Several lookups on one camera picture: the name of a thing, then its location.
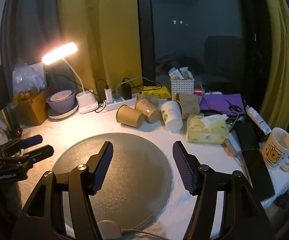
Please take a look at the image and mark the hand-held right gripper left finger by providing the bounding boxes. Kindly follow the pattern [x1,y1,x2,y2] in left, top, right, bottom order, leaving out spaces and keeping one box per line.
[11,141,115,240]

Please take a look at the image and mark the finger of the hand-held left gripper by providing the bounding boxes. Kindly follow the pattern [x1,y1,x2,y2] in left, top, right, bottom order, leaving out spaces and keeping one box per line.
[0,145,54,167]
[0,134,43,153]

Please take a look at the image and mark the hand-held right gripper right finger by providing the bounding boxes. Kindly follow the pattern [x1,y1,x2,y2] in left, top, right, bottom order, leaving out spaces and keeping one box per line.
[172,141,276,240]

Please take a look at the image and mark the metal cup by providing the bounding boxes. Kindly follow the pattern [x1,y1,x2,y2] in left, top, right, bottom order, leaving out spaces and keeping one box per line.
[0,106,23,139]

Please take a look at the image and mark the white paper cup green print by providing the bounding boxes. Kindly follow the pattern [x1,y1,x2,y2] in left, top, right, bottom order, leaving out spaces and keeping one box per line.
[160,101,183,132]

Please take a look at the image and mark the brown paper cup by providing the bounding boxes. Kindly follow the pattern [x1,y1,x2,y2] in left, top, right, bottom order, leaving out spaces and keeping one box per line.
[136,93,160,105]
[176,92,200,119]
[116,104,145,128]
[134,97,162,124]

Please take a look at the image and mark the brown cardboard box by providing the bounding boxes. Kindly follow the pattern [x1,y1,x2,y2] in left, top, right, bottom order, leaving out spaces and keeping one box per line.
[14,86,52,126]

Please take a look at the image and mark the round grey mat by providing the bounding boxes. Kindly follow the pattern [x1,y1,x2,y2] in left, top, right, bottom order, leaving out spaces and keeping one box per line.
[51,132,173,227]

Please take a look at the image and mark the yellow tissue pack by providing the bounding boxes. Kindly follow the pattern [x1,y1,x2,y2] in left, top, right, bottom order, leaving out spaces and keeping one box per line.
[186,114,229,145]

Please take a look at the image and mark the white plate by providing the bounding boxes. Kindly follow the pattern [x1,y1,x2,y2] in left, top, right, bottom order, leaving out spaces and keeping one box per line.
[47,106,79,120]

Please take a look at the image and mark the purple bowl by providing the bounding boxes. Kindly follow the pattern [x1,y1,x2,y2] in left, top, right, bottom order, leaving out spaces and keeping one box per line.
[46,89,76,114]

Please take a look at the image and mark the white power strip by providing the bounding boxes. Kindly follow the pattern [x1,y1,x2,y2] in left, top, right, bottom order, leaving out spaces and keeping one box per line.
[103,94,138,112]

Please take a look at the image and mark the clear plastic bag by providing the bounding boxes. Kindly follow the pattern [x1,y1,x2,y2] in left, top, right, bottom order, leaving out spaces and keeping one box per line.
[12,59,47,99]

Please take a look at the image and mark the white round charger puck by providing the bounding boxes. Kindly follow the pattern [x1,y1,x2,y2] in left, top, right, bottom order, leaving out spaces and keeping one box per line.
[96,220,123,240]

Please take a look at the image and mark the white desk lamp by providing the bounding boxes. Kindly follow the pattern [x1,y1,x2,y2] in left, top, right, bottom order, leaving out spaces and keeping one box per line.
[42,42,100,114]

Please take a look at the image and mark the black box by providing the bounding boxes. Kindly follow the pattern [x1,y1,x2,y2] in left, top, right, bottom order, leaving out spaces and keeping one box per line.
[234,121,260,152]

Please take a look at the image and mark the purple pouch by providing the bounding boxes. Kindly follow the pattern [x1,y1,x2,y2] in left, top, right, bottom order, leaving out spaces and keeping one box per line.
[199,94,245,118]

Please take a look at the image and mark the black phone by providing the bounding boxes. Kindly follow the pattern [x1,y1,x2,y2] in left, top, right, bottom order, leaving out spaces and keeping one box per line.
[242,148,276,202]

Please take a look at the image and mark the white plastic basket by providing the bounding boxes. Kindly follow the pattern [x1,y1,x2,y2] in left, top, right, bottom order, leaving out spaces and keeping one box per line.
[170,76,195,102]

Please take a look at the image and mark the black charger plug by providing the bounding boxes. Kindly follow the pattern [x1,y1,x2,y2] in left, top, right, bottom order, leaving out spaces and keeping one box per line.
[121,83,133,100]

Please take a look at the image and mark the black scissors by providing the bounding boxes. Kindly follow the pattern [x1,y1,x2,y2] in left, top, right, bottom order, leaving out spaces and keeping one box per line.
[224,98,244,113]

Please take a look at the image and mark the yellow packet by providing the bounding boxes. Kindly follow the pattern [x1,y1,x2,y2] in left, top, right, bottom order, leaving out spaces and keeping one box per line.
[141,85,172,99]

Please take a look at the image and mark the white tube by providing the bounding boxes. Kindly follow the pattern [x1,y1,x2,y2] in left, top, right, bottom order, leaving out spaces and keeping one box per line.
[245,105,272,135]

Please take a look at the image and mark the sachets in basket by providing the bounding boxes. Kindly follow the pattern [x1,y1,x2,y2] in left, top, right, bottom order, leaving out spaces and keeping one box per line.
[168,67,193,81]

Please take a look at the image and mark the white mug bear print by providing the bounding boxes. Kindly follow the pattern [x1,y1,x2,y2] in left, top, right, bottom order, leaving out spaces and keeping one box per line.
[261,127,289,172]

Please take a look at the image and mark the grey curtain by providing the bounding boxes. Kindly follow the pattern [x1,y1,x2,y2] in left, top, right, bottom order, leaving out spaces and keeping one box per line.
[1,0,62,80]

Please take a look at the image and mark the yellow curtain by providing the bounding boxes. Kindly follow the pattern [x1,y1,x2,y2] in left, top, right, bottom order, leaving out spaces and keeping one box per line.
[57,0,143,103]
[257,0,289,132]

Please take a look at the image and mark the black cable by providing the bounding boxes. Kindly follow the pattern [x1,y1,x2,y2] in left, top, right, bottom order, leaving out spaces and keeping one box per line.
[95,79,108,113]

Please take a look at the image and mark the grey charger cable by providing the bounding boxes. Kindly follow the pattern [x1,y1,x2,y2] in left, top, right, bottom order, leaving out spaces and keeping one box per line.
[119,227,176,240]

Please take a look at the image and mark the white cable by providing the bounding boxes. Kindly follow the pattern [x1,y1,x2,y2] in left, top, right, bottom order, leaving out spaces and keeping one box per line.
[116,77,145,88]

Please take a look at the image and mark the black window frame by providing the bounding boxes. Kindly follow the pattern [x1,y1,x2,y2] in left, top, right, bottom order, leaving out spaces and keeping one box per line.
[136,0,158,82]

